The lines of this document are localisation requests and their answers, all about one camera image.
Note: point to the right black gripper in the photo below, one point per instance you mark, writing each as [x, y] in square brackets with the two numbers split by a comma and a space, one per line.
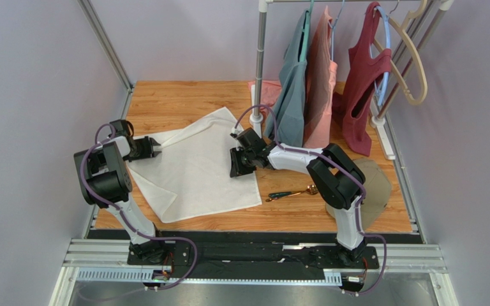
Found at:
[237, 160]

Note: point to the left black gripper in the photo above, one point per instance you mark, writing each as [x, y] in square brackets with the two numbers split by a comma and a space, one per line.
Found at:
[148, 143]

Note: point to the white cloth napkin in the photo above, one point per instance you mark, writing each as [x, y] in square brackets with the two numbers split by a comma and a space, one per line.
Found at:
[190, 177]

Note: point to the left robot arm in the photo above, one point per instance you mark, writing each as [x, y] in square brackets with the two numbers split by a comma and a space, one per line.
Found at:
[105, 182]

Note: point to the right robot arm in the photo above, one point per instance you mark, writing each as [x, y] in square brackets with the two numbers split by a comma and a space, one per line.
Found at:
[339, 181]

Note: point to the grey-blue hanging shirt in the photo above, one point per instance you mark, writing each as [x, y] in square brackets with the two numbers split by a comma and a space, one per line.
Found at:
[287, 122]

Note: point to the salmon pink hanging shirt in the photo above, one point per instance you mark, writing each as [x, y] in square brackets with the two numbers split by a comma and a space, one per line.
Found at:
[321, 74]

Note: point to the teal hanger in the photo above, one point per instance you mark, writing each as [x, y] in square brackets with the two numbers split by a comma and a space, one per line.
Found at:
[305, 32]

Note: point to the tan baseball cap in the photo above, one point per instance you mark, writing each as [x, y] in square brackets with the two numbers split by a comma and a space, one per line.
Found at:
[378, 188]

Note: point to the dark red tank top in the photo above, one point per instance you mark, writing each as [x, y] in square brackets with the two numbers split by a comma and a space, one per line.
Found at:
[367, 73]

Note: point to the beige wooden hanger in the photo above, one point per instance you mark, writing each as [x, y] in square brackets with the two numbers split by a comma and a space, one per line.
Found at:
[401, 31]

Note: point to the gold utensil dark handle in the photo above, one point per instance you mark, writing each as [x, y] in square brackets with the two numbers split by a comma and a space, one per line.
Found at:
[278, 196]

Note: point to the gold fork green handle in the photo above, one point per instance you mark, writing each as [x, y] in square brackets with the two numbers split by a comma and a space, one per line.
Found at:
[311, 190]

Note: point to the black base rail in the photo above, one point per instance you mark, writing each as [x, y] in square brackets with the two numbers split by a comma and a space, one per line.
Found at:
[253, 255]

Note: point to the aluminium frame post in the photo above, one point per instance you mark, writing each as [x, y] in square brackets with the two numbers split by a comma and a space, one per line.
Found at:
[105, 42]

